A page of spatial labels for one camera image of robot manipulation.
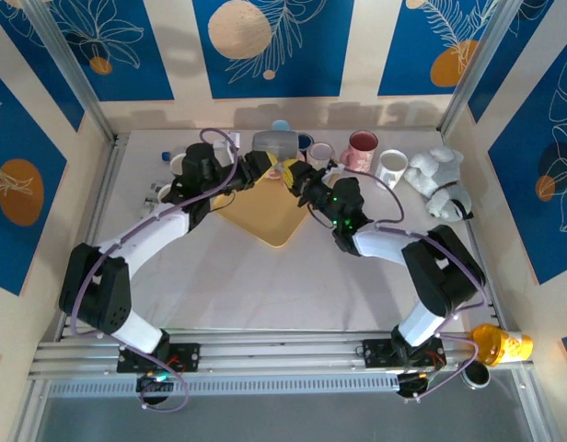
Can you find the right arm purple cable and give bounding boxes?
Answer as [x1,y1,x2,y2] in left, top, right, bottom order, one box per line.
[341,165,488,402]

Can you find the crumpled silver wrapper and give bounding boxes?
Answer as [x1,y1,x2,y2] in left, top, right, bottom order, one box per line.
[143,182,161,217]

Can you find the aluminium mounting rail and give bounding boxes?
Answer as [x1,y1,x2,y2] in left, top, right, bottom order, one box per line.
[28,327,536,382]

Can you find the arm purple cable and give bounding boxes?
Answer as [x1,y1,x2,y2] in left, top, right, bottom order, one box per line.
[70,127,242,412]
[341,165,488,402]

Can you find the pink patterned mug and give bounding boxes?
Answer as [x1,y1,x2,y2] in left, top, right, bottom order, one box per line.
[340,130,380,175]

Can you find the slotted grey cable duct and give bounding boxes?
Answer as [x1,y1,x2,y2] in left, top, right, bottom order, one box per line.
[46,373,400,398]

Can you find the white mug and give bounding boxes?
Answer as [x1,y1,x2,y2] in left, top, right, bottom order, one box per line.
[374,148,410,191]

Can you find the grey mug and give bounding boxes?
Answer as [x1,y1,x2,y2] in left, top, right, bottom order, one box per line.
[251,129,298,161]

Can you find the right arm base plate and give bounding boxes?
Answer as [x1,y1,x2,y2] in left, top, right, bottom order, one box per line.
[361,338,446,370]

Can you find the dark green mug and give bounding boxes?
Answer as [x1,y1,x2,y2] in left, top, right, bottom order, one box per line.
[168,153,189,179]

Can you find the aluminium frame post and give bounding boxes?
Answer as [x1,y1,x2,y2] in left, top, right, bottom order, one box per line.
[438,0,524,135]
[21,0,119,144]

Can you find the orange pill bottle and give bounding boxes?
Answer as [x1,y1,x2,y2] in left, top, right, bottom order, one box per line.
[470,323,536,368]

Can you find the yellow tray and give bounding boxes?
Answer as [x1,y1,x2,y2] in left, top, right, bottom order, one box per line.
[213,177,311,250]

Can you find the grey white plush toy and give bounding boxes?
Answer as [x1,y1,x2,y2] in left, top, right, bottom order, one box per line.
[402,145,474,223]

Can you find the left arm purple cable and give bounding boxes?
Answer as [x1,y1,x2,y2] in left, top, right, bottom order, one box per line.
[70,127,242,412]

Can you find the aluminium side rail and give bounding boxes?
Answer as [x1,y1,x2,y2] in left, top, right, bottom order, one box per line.
[55,133,128,342]

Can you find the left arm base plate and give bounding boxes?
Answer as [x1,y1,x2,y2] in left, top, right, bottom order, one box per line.
[116,342,203,375]

